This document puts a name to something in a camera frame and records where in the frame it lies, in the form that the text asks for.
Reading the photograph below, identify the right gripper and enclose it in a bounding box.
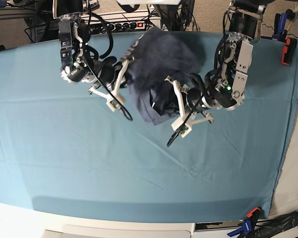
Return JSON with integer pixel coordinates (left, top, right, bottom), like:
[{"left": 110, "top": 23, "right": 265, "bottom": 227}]
[{"left": 89, "top": 57, "right": 134, "bottom": 100}]

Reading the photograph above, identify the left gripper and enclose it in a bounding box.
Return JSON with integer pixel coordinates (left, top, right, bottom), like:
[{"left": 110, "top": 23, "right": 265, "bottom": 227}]
[{"left": 152, "top": 76, "right": 214, "bottom": 129}]

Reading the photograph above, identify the blue-grey heather T-shirt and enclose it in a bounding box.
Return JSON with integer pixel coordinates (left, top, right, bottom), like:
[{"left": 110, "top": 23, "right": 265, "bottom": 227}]
[{"left": 122, "top": 27, "right": 199, "bottom": 125}]

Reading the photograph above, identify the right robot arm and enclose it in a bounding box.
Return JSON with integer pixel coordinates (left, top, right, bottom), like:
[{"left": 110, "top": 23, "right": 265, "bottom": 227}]
[{"left": 52, "top": 0, "right": 130, "bottom": 111}]

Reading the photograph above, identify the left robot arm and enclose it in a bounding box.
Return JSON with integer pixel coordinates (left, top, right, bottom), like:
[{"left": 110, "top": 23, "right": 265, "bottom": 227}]
[{"left": 151, "top": 0, "right": 268, "bottom": 134}]

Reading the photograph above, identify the teal table cloth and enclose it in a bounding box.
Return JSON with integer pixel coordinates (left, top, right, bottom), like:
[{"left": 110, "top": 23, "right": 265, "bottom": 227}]
[{"left": 0, "top": 39, "right": 298, "bottom": 223}]

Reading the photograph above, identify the orange black clamp upper right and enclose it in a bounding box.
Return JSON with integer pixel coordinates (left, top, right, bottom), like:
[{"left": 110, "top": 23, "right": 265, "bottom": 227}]
[{"left": 281, "top": 38, "right": 298, "bottom": 65}]

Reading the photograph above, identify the blue clamp upper right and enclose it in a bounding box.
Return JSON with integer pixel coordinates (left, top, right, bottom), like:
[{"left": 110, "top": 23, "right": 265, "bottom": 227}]
[{"left": 272, "top": 13, "right": 287, "bottom": 42}]

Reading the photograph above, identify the orange blue clamp bottom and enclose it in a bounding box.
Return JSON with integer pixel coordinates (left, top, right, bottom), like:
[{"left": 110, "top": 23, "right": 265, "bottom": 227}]
[{"left": 227, "top": 207, "right": 262, "bottom": 238}]

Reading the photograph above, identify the black plastic bag bottom right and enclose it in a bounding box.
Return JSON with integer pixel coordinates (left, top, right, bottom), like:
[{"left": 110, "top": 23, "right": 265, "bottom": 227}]
[{"left": 252, "top": 211, "right": 298, "bottom": 238}]

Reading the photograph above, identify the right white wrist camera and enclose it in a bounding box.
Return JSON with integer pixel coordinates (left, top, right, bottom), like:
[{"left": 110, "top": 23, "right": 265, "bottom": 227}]
[{"left": 106, "top": 94, "right": 125, "bottom": 112}]

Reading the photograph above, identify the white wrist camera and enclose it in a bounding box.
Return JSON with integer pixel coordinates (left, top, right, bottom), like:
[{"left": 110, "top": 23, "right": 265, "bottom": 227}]
[
  {"left": 106, "top": 94, "right": 125, "bottom": 112},
  {"left": 171, "top": 120, "right": 192, "bottom": 138}
]

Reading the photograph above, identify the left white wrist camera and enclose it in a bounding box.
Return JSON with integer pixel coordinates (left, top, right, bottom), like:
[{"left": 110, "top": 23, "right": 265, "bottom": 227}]
[{"left": 171, "top": 120, "right": 192, "bottom": 138}]

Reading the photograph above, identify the white power strip red switch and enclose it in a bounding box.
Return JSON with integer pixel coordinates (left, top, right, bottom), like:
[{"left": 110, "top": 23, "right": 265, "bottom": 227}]
[{"left": 90, "top": 18, "right": 161, "bottom": 35}]

